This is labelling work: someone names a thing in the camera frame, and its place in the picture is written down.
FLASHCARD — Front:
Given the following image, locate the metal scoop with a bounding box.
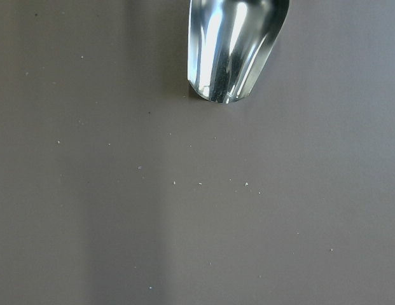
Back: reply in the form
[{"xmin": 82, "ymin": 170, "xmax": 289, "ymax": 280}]
[{"xmin": 187, "ymin": 1, "xmax": 289, "ymax": 104}]

